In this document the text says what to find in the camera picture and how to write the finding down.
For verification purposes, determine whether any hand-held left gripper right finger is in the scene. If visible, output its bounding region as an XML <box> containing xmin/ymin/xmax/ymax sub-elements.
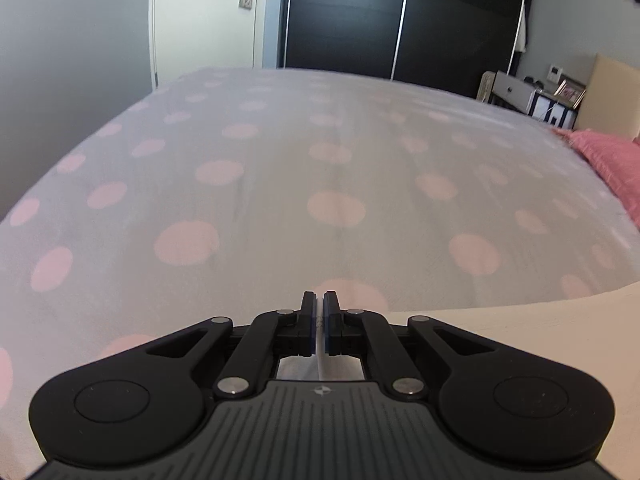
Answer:
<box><xmin>322</xmin><ymin>290</ymin><xmax>496</xmax><ymax>395</ymax></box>

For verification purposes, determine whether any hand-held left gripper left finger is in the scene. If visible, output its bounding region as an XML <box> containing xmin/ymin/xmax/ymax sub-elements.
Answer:
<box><xmin>145</xmin><ymin>291</ymin><xmax>318</xmax><ymax>395</ymax></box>

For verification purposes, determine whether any cream sweatshirt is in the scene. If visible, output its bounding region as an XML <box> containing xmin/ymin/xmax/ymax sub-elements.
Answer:
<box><xmin>277</xmin><ymin>287</ymin><xmax>640</xmax><ymax>480</ymax></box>

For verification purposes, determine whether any polka dot bed cover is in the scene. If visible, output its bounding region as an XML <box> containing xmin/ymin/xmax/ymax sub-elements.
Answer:
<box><xmin>0</xmin><ymin>66</ymin><xmax>640</xmax><ymax>466</ymax></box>

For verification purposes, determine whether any white nightstand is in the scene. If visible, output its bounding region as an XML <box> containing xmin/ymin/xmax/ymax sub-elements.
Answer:
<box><xmin>479</xmin><ymin>70</ymin><xmax>581</xmax><ymax>128</ymax></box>

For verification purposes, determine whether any black sliding wardrobe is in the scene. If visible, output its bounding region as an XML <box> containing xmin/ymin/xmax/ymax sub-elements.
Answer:
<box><xmin>277</xmin><ymin>0</ymin><xmax>531</xmax><ymax>101</ymax></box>

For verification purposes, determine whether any white door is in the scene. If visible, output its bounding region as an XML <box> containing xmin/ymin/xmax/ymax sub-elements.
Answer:
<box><xmin>150</xmin><ymin>0</ymin><xmax>266</xmax><ymax>92</ymax></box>

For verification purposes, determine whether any pink pillow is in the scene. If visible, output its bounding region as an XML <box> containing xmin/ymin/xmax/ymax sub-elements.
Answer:
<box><xmin>550</xmin><ymin>127</ymin><xmax>640</xmax><ymax>228</ymax></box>

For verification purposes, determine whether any white hanging cloth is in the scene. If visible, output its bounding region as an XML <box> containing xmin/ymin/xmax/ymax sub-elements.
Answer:
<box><xmin>515</xmin><ymin>7</ymin><xmax>529</xmax><ymax>54</ymax></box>

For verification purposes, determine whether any beige padded headboard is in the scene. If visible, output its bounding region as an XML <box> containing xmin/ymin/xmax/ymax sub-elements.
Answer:
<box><xmin>572</xmin><ymin>52</ymin><xmax>640</xmax><ymax>141</ymax></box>

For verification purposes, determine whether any photo frame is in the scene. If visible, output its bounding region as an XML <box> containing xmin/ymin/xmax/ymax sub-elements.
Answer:
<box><xmin>554</xmin><ymin>75</ymin><xmax>587</xmax><ymax>106</ymax></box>

